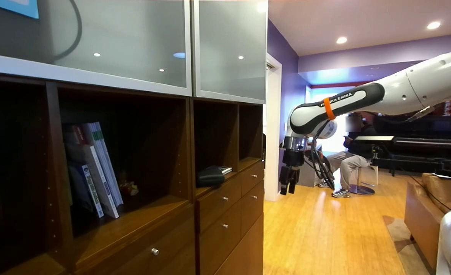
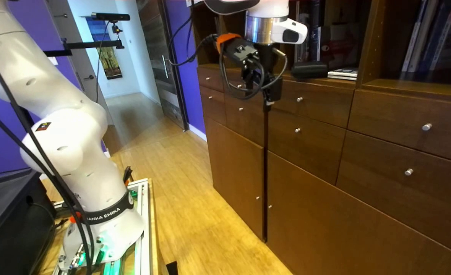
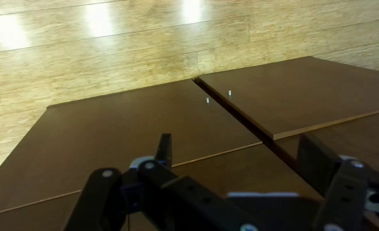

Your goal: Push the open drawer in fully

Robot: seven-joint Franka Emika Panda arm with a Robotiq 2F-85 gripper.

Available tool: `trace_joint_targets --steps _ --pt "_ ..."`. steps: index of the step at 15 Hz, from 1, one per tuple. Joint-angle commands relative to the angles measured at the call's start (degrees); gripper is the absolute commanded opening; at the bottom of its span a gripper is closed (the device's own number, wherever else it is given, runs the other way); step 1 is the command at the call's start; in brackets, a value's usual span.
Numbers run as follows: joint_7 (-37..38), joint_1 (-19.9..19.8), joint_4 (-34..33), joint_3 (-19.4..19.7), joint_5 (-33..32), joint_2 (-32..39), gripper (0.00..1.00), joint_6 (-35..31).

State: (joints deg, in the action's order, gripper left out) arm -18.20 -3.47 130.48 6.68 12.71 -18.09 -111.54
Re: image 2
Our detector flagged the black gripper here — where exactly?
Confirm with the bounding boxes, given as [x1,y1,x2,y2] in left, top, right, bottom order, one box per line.
[241,41,286,106]

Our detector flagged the flat book stack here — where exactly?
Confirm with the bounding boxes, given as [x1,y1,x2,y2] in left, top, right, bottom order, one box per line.
[327,66,359,83]

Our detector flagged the dark brown cabinet door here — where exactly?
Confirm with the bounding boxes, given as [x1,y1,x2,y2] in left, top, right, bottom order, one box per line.
[264,151,451,275]
[205,119,266,242]

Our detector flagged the dark wooden bookshelf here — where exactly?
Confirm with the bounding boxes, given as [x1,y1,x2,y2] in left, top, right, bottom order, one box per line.
[191,0,451,98]

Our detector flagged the dark brown wooden cabinet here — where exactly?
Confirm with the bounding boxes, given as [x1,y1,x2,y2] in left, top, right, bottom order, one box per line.
[196,63,451,275]

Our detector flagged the white upright book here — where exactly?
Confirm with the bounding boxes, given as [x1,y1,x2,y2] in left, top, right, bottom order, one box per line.
[400,0,432,75]

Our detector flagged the black clamp lever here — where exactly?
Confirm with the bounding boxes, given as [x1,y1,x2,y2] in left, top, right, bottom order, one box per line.
[121,165,136,188]

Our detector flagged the dark blue upright book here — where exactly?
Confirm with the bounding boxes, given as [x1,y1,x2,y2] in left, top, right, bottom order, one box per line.
[428,0,451,78]

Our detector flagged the small black floor object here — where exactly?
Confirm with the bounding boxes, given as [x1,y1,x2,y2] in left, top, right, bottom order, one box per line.
[163,260,180,275]

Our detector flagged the black tripod stand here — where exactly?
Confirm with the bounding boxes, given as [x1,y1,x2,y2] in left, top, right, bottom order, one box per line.
[14,104,37,132]

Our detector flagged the black equipment case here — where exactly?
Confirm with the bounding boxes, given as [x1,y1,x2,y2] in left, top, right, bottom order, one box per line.
[0,170,58,275]

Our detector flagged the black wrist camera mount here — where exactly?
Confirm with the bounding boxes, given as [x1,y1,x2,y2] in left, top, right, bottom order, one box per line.
[223,38,261,67]

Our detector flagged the black looped gripper cable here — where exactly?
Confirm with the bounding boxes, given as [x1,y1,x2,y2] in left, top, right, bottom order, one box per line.
[217,45,290,103]

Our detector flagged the orange wrist cable clip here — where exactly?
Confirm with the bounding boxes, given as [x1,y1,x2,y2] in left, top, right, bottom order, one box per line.
[214,31,243,54]

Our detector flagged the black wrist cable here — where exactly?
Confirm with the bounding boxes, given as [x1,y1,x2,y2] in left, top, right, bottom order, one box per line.
[163,14,222,67]

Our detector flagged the dark wall poster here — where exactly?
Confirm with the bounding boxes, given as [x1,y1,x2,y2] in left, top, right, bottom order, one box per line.
[98,46,124,81]

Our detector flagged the black bar camera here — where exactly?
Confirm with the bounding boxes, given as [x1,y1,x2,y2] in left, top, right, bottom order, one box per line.
[89,12,133,23]

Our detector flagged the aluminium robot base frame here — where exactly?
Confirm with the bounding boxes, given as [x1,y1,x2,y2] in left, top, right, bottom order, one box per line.
[50,176,160,275]

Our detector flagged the black camera boom stand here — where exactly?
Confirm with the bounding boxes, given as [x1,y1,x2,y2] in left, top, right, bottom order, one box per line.
[44,20,125,58]

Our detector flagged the black velcro strap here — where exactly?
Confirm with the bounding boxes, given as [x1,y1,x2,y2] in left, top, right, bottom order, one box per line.
[79,191,134,226]

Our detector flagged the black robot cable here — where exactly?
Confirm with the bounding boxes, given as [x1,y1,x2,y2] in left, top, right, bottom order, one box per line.
[0,100,78,211]
[0,38,95,275]

